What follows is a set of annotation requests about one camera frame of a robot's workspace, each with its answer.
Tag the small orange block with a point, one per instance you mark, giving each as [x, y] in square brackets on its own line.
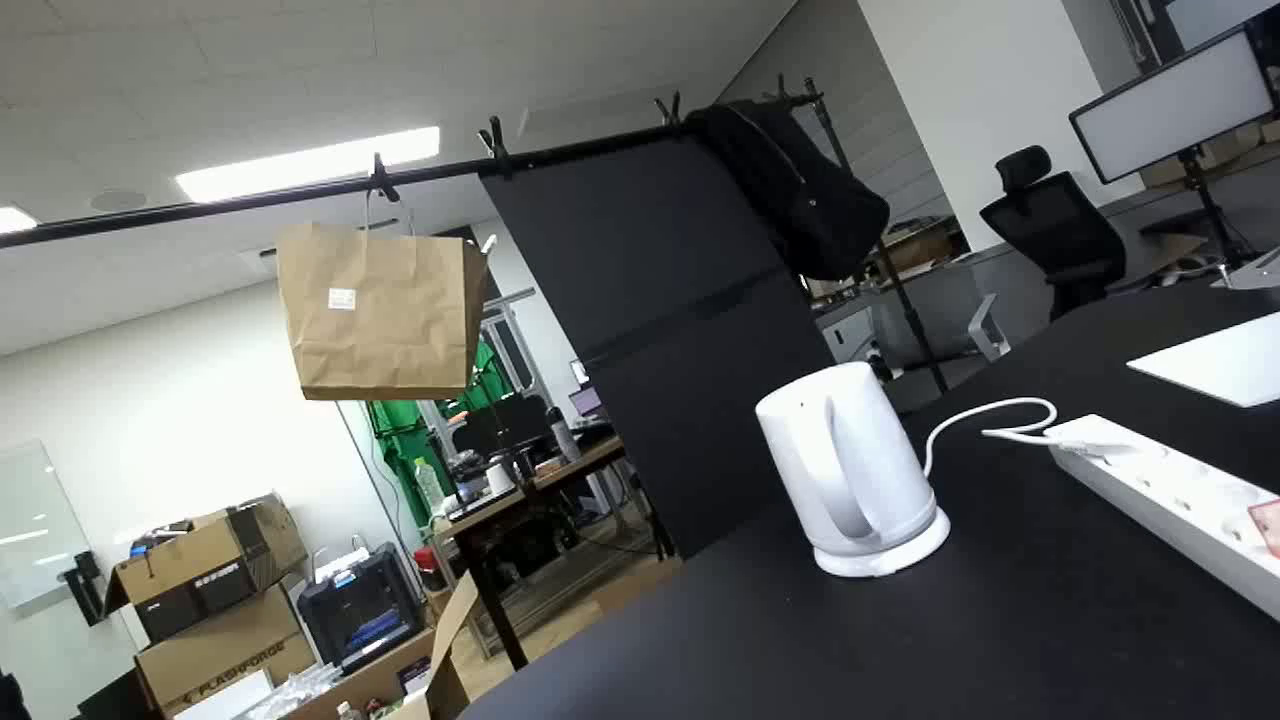
[1267, 526]

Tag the wooden desk with black legs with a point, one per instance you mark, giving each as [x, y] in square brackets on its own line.
[533, 486]

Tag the black hanging backpack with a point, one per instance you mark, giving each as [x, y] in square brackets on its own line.
[802, 203]

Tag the white electric kettle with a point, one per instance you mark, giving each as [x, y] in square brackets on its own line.
[855, 483]

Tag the green cloth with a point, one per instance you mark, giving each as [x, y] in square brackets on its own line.
[402, 444]

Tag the brown paper bag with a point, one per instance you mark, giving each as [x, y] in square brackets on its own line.
[381, 314]

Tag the black crate with screen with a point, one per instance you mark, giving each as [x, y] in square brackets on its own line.
[358, 611]

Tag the long ceiling light panel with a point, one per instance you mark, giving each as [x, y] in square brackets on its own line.
[12, 221]
[304, 165]

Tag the open cardboard box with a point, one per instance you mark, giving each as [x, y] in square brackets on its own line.
[387, 674]

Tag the black office chair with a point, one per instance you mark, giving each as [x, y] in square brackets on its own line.
[1061, 233]

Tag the black horizontal backdrop pole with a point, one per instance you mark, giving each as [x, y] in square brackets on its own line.
[203, 203]

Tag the cardboard box with black labels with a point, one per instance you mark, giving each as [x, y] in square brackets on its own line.
[203, 562]

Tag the plain cardboard box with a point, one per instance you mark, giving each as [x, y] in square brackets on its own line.
[213, 654]

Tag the white power strip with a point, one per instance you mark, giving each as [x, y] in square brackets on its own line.
[1160, 495]

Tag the white flat board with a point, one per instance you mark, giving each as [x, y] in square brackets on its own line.
[1224, 360]

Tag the large monitor with stand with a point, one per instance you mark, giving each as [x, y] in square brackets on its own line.
[1173, 115]

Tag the glass whiteboard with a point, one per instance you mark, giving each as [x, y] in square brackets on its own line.
[33, 526]

